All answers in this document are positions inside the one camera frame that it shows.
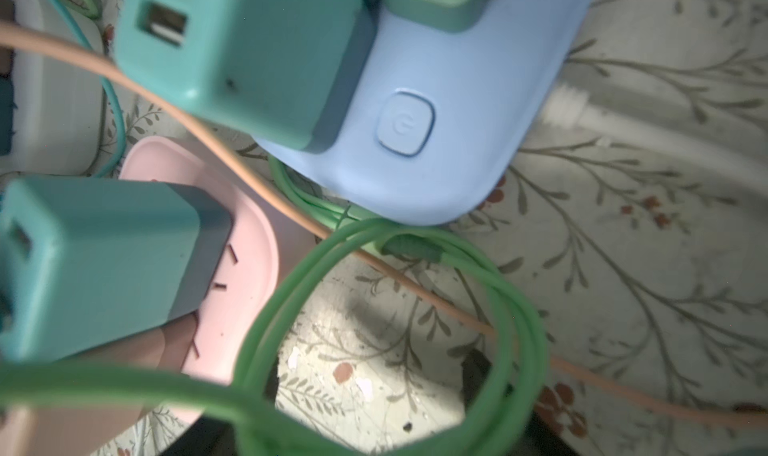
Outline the pink charger plug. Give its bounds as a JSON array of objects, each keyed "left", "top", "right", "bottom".
[{"left": 1, "top": 314, "right": 198, "bottom": 455}]

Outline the green cable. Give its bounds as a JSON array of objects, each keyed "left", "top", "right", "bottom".
[{"left": 0, "top": 155, "right": 550, "bottom": 456}]

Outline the teal charger plug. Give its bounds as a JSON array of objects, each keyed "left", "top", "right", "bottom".
[
  {"left": 114, "top": 0, "right": 376, "bottom": 152},
  {"left": 1, "top": 176, "right": 233, "bottom": 362}
]

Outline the pink cable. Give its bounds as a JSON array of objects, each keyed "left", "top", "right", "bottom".
[{"left": 0, "top": 20, "right": 768, "bottom": 433}]

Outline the blue power strip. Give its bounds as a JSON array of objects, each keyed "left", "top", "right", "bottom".
[{"left": 259, "top": 0, "right": 592, "bottom": 226}]

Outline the white power cord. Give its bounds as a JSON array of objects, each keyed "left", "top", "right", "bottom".
[{"left": 536, "top": 83, "right": 768, "bottom": 196}]

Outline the teal cable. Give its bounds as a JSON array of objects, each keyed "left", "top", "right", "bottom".
[{"left": 26, "top": 0, "right": 128, "bottom": 178}]

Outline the pink power strip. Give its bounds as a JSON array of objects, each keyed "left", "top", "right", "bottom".
[{"left": 120, "top": 136, "right": 315, "bottom": 385}]

